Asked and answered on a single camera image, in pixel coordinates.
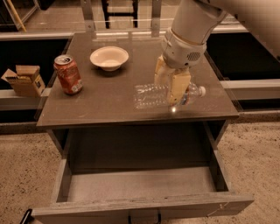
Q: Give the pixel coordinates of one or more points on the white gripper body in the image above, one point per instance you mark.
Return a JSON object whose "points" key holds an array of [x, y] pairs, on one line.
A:
{"points": [[181, 53]]}

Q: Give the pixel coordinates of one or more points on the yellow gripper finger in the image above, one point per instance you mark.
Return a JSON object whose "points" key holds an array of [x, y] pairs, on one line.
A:
{"points": [[179, 81], [163, 73]]}

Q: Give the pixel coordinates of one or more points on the clear plastic water bottle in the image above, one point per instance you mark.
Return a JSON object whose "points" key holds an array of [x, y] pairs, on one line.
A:
{"points": [[154, 96]]}

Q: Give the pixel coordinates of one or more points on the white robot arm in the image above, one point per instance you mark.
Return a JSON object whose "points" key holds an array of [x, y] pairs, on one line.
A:
{"points": [[195, 20]]}

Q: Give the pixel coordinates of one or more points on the grey cabinet counter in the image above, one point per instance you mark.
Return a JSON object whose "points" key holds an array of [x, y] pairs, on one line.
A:
{"points": [[103, 116]]}

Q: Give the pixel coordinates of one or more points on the grey open drawer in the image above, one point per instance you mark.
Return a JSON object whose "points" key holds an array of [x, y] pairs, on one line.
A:
{"points": [[101, 186]]}

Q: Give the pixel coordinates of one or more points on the white paper bowl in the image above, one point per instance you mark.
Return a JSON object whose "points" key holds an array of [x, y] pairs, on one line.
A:
{"points": [[109, 58]]}

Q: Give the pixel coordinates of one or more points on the red soda can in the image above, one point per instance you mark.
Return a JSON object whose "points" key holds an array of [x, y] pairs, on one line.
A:
{"points": [[68, 74]]}

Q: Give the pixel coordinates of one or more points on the open cardboard box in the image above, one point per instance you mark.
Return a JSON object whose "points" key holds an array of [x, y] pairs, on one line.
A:
{"points": [[25, 81]]}

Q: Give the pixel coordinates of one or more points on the dark chair frame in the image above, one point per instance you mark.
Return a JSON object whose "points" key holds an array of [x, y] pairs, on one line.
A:
{"points": [[108, 14]]}

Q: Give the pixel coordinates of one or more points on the black drawer handle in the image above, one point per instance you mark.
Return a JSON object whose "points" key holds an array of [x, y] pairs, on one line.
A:
{"points": [[141, 215]]}

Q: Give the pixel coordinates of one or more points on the wooden broom handle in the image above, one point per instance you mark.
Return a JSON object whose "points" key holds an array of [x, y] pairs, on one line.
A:
{"points": [[16, 16]]}

